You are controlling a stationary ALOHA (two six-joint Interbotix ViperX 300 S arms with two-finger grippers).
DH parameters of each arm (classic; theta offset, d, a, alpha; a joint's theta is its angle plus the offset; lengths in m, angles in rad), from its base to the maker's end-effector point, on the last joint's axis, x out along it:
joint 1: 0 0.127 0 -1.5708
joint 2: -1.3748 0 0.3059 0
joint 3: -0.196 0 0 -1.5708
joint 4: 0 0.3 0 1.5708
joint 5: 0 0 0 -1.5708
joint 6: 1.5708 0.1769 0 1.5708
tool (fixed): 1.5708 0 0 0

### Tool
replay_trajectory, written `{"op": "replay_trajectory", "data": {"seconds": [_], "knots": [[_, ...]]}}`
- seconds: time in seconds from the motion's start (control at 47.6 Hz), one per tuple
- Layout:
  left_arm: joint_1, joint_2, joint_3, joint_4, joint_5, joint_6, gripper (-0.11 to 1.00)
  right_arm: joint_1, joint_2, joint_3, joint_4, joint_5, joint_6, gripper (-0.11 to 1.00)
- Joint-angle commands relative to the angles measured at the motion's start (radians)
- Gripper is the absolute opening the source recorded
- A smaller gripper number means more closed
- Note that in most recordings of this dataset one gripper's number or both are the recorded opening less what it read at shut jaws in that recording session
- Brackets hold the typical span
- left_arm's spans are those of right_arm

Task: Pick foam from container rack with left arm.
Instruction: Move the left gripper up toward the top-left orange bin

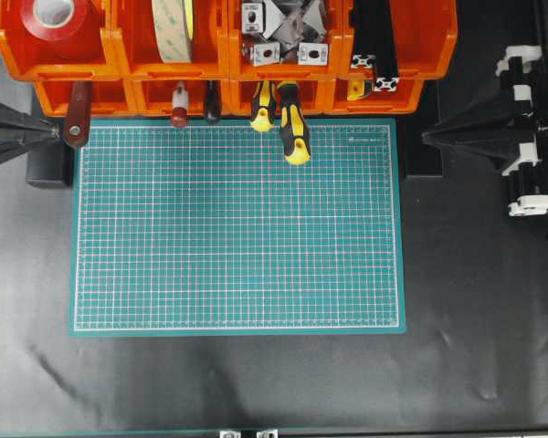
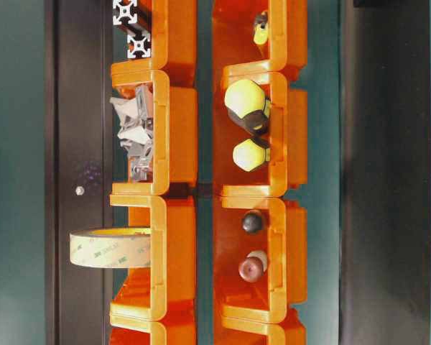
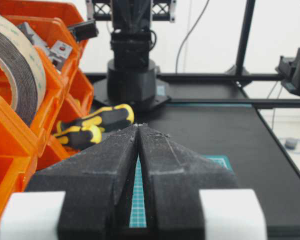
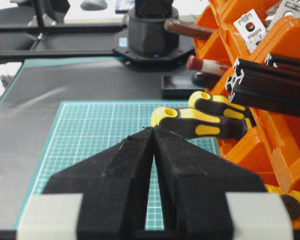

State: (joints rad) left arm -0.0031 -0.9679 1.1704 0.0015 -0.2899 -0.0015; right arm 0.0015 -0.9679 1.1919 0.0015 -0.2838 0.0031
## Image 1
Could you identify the black tool handle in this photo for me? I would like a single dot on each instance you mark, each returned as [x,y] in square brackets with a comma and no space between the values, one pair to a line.
[212,103]

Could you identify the black aluminium extrusion left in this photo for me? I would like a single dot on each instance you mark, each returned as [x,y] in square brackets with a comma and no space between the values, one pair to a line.
[363,23]

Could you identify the silver bracket at bottom edge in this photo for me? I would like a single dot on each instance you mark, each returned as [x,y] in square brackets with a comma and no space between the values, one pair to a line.
[229,434]

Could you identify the black aluminium extrusion right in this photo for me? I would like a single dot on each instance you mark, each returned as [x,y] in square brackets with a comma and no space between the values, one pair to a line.
[386,73]

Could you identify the black block under left gripper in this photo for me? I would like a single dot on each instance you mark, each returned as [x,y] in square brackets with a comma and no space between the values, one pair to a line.
[50,167]

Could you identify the black foam tape roll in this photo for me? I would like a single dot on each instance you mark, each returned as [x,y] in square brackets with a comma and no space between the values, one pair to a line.
[173,22]

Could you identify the silver corner bracket right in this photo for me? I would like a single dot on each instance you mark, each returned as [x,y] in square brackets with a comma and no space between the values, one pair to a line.
[313,54]

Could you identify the white red-capped tool handle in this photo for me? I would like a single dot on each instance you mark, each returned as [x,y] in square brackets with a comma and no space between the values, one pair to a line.
[180,104]

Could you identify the silver corner bracket left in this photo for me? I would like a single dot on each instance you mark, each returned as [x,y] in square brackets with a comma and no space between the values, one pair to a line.
[261,54]

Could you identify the black aluminium extrusion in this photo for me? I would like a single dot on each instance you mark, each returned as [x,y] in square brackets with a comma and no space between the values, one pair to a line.
[363,23]
[386,73]

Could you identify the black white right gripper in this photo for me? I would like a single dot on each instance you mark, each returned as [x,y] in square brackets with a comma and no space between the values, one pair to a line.
[514,140]

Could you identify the red tape roll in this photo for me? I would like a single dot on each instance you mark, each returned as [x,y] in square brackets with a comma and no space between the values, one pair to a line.
[55,21]

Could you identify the silver corner bracket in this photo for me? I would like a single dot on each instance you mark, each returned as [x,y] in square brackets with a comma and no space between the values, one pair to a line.
[252,18]
[261,54]
[313,54]

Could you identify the brown wooden tool handle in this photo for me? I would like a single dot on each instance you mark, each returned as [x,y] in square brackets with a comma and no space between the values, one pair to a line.
[76,129]

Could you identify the short yellow black screwdriver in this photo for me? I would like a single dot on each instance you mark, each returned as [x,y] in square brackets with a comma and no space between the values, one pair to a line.
[263,107]

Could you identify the long yellow black screwdriver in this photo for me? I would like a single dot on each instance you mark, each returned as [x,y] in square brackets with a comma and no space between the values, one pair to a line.
[294,130]

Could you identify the orange bin rack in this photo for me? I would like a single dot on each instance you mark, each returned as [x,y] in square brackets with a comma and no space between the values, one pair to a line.
[153,98]
[121,44]

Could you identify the green cutting mat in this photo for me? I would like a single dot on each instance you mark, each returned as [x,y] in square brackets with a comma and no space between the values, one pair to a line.
[208,231]

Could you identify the yellow tool in bin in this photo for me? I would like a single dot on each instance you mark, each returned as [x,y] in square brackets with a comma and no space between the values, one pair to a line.
[359,89]

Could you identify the grey metal bracket pile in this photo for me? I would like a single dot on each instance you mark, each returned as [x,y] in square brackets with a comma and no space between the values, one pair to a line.
[293,22]

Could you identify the silver corner bracket top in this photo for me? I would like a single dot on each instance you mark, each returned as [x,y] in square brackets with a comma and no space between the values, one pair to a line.
[252,18]

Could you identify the orange upper bin rack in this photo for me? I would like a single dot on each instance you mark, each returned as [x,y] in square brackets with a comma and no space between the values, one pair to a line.
[121,44]

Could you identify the orange lower bin rack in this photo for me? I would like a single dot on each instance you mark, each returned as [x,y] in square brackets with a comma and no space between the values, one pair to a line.
[153,98]

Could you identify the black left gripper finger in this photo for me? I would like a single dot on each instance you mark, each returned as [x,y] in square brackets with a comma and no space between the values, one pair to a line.
[21,133]

